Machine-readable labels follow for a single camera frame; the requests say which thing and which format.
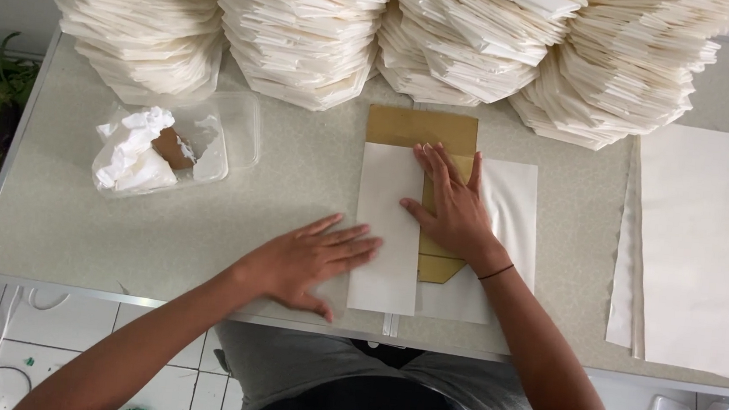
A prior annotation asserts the person's right hand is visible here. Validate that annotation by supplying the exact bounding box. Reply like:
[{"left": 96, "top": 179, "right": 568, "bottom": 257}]
[{"left": 395, "top": 141, "right": 513, "bottom": 271}]

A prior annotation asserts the person's left hand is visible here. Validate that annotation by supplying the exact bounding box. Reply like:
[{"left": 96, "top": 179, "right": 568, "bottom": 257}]
[{"left": 229, "top": 205, "right": 386, "bottom": 327}]

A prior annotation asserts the white paper sheet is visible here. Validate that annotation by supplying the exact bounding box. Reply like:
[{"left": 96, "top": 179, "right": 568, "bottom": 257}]
[{"left": 346, "top": 141, "right": 546, "bottom": 330}]

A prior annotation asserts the brown cardboard template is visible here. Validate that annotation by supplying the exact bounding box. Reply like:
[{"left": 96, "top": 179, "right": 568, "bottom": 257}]
[{"left": 353, "top": 104, "right": 480, "bottom": 286}]

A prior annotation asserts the thin black wristband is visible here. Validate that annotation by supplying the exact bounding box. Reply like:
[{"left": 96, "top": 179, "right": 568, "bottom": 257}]
[{"left": 477, "top": 260, "right": 516, "bottom": 284}]

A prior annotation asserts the clear plastic container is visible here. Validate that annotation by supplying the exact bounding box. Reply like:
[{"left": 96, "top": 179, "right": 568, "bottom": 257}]
[{"left": 88, "top": 79, "right": 267, "bottom": 211}]

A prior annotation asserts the brown cardboard scrap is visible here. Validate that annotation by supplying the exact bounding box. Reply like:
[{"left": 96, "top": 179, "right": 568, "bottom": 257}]
[{"left": 149, "top": 125, "right": 198, "bottom": 173}]

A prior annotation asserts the stack of folded white bags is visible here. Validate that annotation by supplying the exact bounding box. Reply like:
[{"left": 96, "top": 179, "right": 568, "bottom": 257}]
[
  {"left": 189, "top": 0, "right": 392, "bottom": 119},
  {"left": 504, "top": 0, "right": 729, "bottom": 164},
  {"left": 372, "top": 0, "right": 589, "bottom": 118},
  {"left": 24, "top": 0, "right": 229, "bottom": 113}
]

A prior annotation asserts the crumpled white tissue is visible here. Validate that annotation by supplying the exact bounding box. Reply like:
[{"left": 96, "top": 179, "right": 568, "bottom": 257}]
[{"left": 90, "top": 101, "right": 187, "bottom": 198}]

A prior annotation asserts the pile of flat white sheets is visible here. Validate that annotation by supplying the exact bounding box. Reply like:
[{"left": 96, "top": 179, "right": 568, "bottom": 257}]
[{"left": 601, "top": 119, "right": 729, "bottom": 388}]

